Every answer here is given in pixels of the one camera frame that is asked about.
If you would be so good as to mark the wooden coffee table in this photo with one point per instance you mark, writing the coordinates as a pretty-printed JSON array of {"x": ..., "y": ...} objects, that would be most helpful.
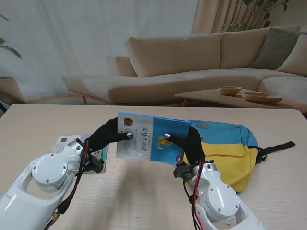
[{"x": 211, "y": 95}]

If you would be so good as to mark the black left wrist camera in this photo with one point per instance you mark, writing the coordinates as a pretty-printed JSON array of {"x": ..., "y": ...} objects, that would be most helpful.
[{"x": 96, "y": 164}]

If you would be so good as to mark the variegated leaf plant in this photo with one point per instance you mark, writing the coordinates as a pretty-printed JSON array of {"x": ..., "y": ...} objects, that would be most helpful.
[{"x": 12, "y": 50}]

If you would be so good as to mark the teal and white book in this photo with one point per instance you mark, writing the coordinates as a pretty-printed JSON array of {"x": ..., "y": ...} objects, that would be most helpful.
[{"x": 104, "y": 155}]

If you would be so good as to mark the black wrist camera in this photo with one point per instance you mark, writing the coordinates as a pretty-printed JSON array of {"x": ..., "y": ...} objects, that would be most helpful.
[
  {"x": 183, "y": 171},
  {"x": 96, "y": 164}
]

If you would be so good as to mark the white sheer curtain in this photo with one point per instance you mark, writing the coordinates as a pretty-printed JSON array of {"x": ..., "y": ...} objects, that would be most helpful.
[{"x": 72, "y": 36}]

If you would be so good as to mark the small wooden bowl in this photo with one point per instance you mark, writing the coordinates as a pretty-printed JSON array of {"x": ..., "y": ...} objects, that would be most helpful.
[{"x": 229, "y": 90}]

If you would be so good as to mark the light wooden planter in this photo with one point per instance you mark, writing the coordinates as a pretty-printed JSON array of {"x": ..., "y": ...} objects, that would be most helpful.
[{"x": 9, "y": 89}]

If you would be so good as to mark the purple and white bird book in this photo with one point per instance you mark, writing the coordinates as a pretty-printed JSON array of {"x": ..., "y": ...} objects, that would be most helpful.
[{"x": 72, "y": 139}]

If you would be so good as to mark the beige sofa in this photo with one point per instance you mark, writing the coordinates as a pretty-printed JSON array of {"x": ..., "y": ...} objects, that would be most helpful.
[{"x": 168, "y": 55}]

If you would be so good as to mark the beige cushion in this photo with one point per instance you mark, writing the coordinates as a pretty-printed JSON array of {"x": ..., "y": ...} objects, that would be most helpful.
[{"x": 297, "y": 60}]

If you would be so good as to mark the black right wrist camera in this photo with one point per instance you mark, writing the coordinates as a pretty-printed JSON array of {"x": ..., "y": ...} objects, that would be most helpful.
[{"x": 183, "y": 171}]

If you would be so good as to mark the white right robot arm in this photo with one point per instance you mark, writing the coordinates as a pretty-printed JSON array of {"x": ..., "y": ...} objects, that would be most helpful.
[{"x": 216, "y": 198}]

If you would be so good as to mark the black stand leg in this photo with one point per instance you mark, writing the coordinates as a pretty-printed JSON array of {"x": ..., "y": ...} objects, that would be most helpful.
[{"x": 2, "y": 106}]

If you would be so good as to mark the beige curtain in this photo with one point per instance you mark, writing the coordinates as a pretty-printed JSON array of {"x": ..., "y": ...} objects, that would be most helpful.
[{"x": 211, "y": 16}]

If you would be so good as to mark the grey cushion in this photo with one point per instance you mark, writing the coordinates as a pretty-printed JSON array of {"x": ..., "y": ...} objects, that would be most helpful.
[{"x": 273, "y": 48}]

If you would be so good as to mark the blue and white duck book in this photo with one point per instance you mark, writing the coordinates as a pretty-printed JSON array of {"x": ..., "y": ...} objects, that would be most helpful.
[{"x": 144, "y": 148}]

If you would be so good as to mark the blue and yellow school bag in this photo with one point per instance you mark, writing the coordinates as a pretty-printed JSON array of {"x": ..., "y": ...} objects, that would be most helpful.
[{"x": 227, "y": 163}]

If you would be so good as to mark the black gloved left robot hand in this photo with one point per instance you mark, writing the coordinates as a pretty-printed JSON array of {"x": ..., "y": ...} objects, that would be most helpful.
[{"x": 105, "y": 139}]

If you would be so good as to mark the wide shallow wooden bowl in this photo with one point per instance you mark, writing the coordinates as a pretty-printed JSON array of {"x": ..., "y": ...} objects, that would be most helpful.
[{"x": 261, "y": 97}]

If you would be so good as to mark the tall green leafy plant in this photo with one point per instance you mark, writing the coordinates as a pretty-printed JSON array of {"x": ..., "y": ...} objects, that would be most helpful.
[{"x": 236, "y": 26}]

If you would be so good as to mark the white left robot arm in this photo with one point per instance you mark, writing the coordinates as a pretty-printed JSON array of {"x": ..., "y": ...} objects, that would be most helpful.
[{"x": 36, "y": 187}]

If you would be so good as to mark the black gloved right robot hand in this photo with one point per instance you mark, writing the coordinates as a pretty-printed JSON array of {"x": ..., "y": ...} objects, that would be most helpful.
[{"x": 194, "y": 148}]

